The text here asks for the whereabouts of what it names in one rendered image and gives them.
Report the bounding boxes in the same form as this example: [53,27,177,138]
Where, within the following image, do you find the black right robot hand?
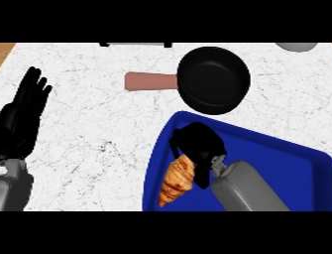
[168,121,229,191]

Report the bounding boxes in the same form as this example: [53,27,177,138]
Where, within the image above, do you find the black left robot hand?
[0,65,55,165]

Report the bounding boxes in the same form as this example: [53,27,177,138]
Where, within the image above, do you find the golden brown croissant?
[158,154,197,208]

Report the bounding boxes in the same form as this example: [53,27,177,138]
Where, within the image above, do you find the blue tray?
[140,110,332,212]

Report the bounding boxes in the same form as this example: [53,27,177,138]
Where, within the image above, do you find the grey round bowl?
[275,42,319,54]

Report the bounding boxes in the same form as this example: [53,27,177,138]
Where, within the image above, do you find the black pan with brown handle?
[123,46,253,116]

